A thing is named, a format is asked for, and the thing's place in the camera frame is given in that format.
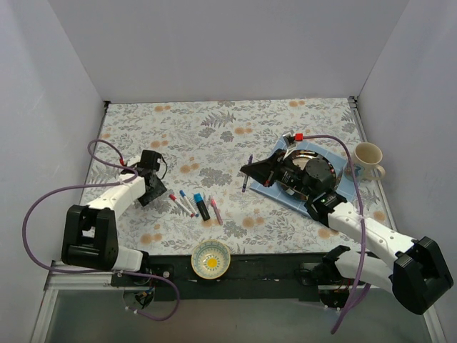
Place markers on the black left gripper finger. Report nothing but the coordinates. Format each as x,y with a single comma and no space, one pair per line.
142,172
154,188

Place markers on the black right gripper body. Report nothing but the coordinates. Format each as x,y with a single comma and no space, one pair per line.
275,171

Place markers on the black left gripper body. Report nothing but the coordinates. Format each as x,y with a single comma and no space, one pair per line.
151,189

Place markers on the white red marker pen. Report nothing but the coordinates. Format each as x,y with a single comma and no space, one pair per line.
181,206

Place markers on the white blue marker pen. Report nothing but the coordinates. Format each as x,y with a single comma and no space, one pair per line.
188,203

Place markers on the black blue highlighter pen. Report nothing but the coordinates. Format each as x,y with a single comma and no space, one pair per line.
203,211

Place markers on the pink marker pen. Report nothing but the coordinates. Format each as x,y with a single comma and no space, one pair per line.
216,211

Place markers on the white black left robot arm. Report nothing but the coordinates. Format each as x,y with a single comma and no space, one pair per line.
90,233

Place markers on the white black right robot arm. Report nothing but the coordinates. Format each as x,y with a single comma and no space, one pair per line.
413,270

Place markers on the striped rim cream plate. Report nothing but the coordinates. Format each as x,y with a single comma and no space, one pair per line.
307,155

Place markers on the light blue checkered napkin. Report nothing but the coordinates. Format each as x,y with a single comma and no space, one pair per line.
278,193

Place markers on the cream painted mug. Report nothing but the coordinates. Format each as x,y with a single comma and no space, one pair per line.
365,164

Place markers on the floral patterned tablecloth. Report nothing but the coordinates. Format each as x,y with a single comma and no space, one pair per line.
205,144

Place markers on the yellow centre patterned bowl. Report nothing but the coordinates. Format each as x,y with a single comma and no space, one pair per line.
210,259

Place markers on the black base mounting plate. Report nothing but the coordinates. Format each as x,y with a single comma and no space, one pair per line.
232,278

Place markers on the aluminium frame rail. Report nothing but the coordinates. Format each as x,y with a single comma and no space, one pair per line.
56,282

